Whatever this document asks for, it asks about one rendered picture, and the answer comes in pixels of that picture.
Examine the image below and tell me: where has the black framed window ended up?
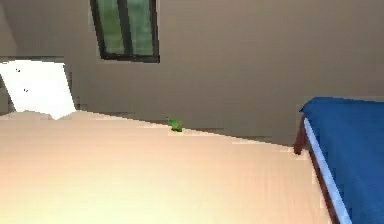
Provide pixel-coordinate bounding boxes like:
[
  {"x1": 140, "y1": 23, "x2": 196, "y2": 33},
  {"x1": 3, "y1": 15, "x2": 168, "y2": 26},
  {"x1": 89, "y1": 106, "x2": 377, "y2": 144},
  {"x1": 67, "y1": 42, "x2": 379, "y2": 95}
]
[{"x1": 89, "y1": 0, "x2": 161, "y2": 65}]

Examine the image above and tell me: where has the white cabinet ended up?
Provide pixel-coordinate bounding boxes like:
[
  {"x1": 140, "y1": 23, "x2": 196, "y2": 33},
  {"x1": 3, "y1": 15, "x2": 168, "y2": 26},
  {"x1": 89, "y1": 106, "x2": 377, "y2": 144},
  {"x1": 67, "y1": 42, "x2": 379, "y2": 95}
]
[{"x1": 0, "y1": 60, "x2": 77, "y2": 121}]

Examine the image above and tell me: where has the bed with blue cover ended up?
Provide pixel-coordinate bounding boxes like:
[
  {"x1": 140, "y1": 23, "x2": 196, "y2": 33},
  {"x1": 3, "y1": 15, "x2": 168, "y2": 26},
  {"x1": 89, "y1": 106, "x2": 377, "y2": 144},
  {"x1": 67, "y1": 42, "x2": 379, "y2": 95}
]
[{"x1": 293, "y1": 96, "x2": 384, "y2": 224}]

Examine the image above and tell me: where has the small green object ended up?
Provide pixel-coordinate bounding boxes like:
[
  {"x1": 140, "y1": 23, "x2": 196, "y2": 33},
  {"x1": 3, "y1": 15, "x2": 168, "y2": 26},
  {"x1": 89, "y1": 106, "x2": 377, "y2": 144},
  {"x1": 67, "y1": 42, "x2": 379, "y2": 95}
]
[{"x1": 166, "y1": 116, "x2": 184, "y2": 133}]

